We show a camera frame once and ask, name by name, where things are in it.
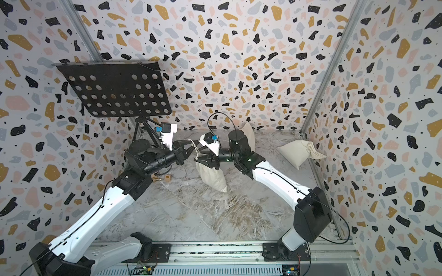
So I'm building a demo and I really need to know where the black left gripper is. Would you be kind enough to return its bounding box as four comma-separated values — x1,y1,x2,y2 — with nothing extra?
142,140,198,179

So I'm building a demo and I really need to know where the cream cloth bag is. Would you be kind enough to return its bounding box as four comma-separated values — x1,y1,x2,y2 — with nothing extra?
188,138,229,193
276,140,327,170

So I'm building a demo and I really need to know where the cream drawstring soil bag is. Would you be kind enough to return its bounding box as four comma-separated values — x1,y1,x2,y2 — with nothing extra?
241,122,256,151

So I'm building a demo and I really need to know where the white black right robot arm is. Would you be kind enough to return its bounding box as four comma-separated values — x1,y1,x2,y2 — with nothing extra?
195,130,335,251

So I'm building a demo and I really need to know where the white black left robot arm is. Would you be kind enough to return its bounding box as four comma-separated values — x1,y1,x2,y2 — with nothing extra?
29,139,198,276

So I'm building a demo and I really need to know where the black music stand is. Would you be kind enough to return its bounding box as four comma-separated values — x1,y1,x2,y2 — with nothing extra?
56,62,172,124

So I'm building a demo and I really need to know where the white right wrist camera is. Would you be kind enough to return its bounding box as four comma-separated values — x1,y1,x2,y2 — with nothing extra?
199,132,221,156

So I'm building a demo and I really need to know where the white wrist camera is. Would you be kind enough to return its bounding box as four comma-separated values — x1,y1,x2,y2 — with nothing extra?
155,123,177,150
199,132,221,156

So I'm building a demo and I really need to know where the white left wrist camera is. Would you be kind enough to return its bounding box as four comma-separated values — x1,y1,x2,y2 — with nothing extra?
155,123,177,150

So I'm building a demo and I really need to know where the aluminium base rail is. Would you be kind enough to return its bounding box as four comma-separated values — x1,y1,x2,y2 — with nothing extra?
99,240,365,276

